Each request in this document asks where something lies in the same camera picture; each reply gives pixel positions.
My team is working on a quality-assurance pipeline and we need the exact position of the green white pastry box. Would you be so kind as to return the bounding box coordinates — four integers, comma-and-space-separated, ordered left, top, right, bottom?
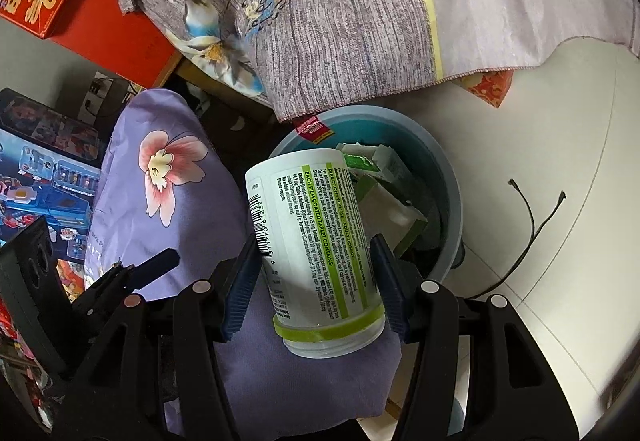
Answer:
337, 142, 440, 257

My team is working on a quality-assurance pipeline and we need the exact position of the purple floral tablecloth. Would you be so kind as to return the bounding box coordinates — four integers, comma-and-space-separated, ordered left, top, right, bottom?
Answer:
85, 88, 401, 440

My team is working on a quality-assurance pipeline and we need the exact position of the black cable on floor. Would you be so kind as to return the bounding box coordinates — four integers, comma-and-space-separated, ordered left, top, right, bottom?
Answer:
464, 178, 569, 301

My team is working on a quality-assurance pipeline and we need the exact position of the teal trash bin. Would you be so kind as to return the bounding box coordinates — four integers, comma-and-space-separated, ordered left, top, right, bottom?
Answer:
271, 104, 463, 282

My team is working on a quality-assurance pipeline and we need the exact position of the white green label jar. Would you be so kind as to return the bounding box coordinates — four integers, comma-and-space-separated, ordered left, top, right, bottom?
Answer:
245, 149, 385, 359

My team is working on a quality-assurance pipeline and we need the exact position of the blue toy truck box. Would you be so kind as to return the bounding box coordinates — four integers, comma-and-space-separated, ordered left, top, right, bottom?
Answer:
0, 88, 104, 300

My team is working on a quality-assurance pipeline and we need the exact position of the red gift bag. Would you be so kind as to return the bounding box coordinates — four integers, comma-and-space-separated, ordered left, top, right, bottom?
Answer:
49, 0, 181, 88

